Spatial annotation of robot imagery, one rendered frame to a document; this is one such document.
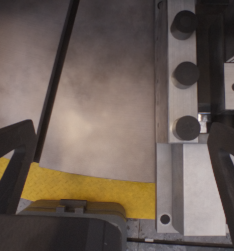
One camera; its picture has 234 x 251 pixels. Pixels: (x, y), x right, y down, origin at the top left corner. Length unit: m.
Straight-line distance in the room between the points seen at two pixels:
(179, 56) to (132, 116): 0.40
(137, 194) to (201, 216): 0.50
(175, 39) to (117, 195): 0.91
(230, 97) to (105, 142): 0.56
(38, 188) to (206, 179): 0.90
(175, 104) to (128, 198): 0.80
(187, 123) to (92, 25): 0.69
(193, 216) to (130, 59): 0.68
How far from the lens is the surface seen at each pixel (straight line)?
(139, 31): 1.09
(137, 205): 1.33
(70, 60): 1.05
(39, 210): 1.16
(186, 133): 0.58
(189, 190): 0.88
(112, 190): 1.31
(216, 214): 0.93
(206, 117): 0.74
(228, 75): 0.60
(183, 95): 0.64
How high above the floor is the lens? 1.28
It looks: 86 degrees down
